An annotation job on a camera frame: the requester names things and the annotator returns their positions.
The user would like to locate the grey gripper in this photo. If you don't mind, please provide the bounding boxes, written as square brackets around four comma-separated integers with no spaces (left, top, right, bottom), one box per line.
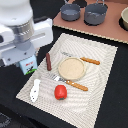
[3,45,35,65]

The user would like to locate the brown sausage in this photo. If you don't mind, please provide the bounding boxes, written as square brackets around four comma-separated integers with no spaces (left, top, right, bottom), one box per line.
[46,53,52,71]

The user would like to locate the small white salt shaker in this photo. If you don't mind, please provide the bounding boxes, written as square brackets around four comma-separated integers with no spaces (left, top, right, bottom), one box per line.
[30,79,40,102]

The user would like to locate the red tomato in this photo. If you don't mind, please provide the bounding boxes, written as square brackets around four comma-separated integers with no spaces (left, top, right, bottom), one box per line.
[54,85,67,100]

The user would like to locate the light blue milk carton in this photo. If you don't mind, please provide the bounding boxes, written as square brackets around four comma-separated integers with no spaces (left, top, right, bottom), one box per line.
[19,56,37,75]

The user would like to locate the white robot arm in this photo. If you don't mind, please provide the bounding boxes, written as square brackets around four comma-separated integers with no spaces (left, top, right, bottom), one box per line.
[0,0,53,66]

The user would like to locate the round tan plate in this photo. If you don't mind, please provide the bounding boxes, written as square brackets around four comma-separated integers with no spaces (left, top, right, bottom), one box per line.
[58,57,86,80]

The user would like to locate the beige woven placemat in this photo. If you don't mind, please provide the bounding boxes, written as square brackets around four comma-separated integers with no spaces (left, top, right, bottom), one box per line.
[17,33,117,128]

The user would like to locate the small grey pot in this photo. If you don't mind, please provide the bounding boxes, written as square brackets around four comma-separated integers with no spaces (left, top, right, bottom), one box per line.
[60,4,81,21]

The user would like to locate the large grey pot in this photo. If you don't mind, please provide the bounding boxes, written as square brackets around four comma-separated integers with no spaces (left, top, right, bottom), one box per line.
[84,2,108,25]

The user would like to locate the brown stove board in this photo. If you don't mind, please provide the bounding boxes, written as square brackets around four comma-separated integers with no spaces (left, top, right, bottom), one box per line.
[53,1,128,43]

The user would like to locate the beige bowl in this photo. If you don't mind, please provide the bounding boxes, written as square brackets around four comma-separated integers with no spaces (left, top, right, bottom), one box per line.
[121,7,128,30]

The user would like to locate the fork with orange handle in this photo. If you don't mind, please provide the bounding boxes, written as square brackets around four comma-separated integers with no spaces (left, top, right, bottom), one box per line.
[48,73,88,91]

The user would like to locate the knife with orange handle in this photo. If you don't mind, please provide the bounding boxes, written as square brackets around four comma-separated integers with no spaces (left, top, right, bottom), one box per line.
[61,51,100,65]

